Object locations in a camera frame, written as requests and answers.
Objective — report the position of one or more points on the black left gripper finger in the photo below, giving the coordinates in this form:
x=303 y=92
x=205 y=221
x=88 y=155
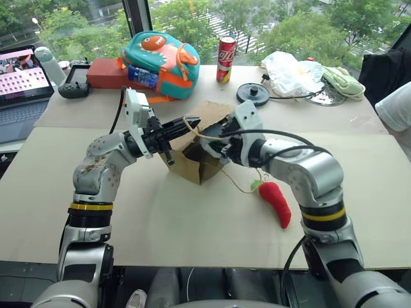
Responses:
x=180 y=132
x=183 y=123

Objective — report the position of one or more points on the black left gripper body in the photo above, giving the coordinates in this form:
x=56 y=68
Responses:
x=155 y=136

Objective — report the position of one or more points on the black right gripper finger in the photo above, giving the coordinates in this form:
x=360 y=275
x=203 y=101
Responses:
x=214 y=148
x=212 y=130

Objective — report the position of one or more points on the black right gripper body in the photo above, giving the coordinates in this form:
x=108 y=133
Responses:
x=232 y=146

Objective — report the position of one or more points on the brown paper bag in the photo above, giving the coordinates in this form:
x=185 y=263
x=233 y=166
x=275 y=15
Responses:
x=200 y=160

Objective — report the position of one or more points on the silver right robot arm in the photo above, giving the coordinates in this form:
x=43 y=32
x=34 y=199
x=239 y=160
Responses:
x=316 y=173

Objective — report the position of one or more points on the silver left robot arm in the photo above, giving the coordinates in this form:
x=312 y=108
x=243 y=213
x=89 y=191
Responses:
x=96 y=173

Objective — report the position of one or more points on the red chili plush toy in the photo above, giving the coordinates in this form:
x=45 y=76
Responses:
x=276 y=200

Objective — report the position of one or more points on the white plastic bag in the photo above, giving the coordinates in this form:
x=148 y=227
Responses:
x=292 y=72

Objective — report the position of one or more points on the black round lid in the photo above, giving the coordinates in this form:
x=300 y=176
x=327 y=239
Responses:
x=253 y=92

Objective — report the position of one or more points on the teal dinosaur backpack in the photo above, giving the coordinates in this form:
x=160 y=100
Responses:
x=162 y=65

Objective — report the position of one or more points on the red soda can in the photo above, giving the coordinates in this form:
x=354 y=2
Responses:
x=225 y=59

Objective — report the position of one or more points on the red rectangular box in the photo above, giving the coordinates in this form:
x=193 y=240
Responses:
x=104 y=73

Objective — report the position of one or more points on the black remote controller with screen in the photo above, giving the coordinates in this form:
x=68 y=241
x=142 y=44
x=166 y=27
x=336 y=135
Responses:
x=74 y=81

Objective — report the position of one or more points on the round metal disc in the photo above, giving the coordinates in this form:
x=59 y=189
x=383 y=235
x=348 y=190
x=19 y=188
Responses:
x=326 y=96

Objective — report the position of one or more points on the light green cloth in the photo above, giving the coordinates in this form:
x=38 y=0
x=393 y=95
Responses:
x=343 y=81

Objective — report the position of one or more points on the white water bottle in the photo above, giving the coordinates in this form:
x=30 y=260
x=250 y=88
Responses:
x=49 y=64

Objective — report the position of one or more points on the grey laptop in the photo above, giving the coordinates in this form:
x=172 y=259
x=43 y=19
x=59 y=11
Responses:
x=19 y=96

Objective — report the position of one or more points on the white shoe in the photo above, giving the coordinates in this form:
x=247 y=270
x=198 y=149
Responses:
x=137 y=298

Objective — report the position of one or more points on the person in white shirt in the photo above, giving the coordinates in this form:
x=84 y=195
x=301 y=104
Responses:
x=396 y=106

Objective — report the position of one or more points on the black garment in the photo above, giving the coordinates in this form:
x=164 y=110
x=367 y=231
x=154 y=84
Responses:
x=385 y=70

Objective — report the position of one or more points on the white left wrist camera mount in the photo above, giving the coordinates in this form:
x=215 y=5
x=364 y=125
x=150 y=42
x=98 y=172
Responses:
x=136 y=109

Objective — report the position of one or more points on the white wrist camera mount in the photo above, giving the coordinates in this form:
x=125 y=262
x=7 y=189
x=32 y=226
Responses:
x=136 y=109
x=248 y=112

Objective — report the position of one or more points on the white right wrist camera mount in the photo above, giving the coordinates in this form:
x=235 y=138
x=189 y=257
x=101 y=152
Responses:
x=248 y=112

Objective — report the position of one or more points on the black window frame post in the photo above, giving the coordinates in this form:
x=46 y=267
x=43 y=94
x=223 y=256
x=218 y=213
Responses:
x=136 y=16

